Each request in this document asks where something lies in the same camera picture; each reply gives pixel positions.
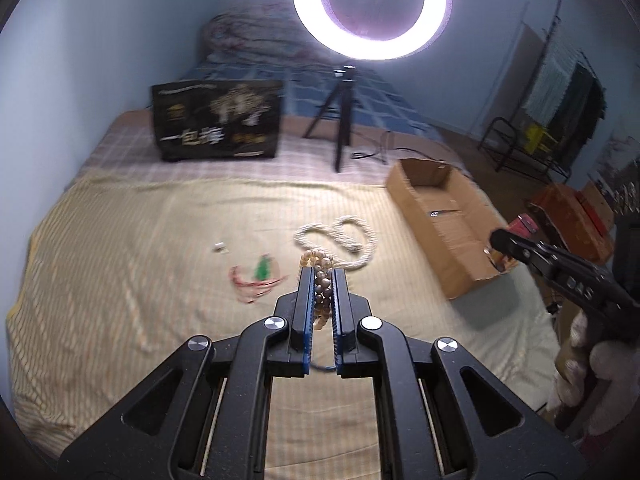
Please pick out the orange box on floor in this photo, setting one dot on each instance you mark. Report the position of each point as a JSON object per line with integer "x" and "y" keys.
{"x": 560, "y": 212}

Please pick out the open cardboard box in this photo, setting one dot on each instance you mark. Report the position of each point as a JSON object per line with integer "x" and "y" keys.
{"x": 451, "y": 218}

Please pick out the yellow striped bed sheet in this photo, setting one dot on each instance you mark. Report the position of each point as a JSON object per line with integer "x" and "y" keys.
{"x": 119, "y": 274}

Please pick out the pink plaid blanket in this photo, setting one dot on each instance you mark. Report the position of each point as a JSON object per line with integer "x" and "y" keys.
{"x": 128, "y": 151}

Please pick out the white ring light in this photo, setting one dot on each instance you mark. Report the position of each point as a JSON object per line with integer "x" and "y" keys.
{"x": 320, "y": 22}

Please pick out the floral folded quilt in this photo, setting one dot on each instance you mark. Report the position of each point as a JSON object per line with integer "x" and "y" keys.
{"x": 263, "y": 34}

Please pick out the black tripod stand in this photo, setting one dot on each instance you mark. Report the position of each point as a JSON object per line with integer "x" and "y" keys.
{"x": 343, "y": 95}

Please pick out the white gloved right hand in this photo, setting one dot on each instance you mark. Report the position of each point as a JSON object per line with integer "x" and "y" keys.
{"x": 611, "y": 361}

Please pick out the hanging clothes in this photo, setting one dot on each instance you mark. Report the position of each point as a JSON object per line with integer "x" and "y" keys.
{"x": 567, "y": 101}

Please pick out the blue patterned bed cover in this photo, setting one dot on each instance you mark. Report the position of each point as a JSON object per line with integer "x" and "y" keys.
{"x": 376, "y": 102}

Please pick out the green jade red-cord pendant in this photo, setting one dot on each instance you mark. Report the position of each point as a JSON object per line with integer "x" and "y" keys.
{"x": 265, "y": 277}

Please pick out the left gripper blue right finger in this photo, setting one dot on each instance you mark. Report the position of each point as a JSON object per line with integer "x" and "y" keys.
{"x": 343, "y": 326}

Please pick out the black metal rack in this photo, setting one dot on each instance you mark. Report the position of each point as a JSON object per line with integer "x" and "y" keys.
{"x": 505, "y": 146}

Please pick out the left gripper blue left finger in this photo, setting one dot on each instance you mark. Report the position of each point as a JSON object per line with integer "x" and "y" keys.
{"x": 302, "y": 324}

